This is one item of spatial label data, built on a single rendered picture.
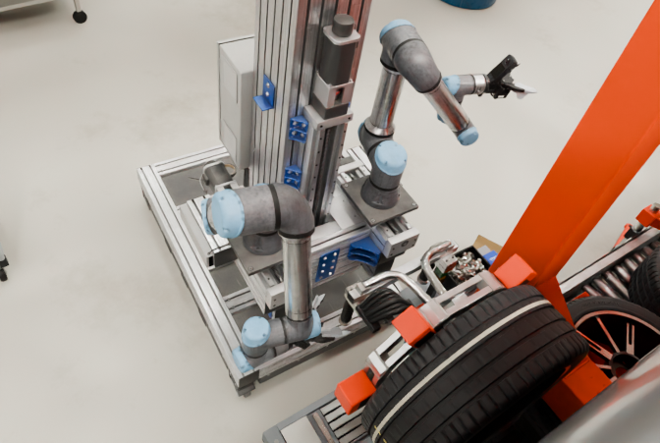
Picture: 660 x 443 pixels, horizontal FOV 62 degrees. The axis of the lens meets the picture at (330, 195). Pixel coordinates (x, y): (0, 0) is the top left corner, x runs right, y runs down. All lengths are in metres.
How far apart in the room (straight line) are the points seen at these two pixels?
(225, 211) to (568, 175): 0.96
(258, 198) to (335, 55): 0.50
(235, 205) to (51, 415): 1.54
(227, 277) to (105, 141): 1.33
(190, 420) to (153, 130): 1.79
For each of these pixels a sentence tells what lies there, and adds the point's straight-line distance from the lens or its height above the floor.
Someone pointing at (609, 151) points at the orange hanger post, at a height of 1.48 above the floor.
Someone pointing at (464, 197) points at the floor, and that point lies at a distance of 3.43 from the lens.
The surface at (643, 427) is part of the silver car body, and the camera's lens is 0.83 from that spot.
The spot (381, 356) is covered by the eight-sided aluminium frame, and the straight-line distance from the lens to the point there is 1.57.
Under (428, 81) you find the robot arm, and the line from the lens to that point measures 1.76.
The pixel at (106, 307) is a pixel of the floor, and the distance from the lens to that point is 2.80.
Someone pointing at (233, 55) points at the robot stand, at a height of 1.23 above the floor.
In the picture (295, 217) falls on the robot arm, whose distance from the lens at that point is 1.34.
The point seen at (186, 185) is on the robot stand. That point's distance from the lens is 2.92.
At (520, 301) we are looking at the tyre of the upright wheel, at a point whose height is 1.16.
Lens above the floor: 2.36
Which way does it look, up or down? 48 degrees down
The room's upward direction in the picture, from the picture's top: 11 degrees clockwise
